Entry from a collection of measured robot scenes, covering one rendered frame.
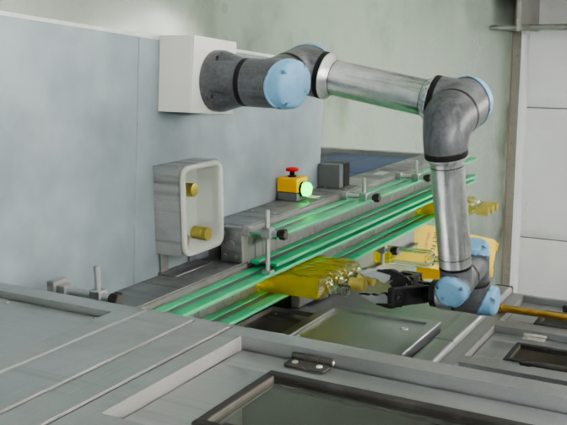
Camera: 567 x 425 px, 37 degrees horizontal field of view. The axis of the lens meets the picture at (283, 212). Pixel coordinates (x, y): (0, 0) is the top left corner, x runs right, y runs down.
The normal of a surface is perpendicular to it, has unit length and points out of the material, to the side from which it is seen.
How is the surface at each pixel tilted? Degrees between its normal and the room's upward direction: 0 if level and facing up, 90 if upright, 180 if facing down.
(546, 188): 90
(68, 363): 90
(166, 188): 90
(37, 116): 0
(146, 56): 0
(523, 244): 90
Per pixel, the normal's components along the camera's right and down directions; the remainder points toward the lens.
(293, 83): 0.80, 0.16
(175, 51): -0.49, 0.08
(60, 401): 0.00, -0.98
